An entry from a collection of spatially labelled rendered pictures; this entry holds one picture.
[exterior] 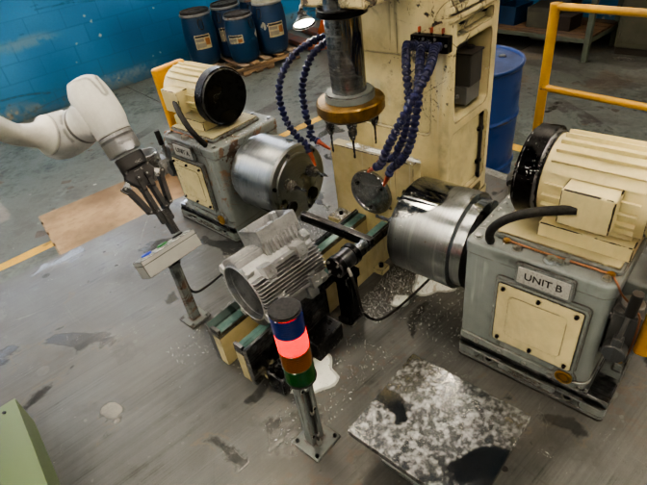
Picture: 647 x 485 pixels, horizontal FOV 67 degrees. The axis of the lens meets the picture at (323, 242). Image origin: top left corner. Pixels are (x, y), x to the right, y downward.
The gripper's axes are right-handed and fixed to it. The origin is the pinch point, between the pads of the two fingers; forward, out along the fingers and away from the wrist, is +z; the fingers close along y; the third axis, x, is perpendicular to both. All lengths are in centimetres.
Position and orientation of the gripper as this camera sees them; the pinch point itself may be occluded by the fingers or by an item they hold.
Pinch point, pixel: (168, 221)
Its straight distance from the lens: 138.9
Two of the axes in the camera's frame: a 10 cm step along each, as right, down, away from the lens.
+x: -6.1, 0.7, 7.9
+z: 4.5, 8.5, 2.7
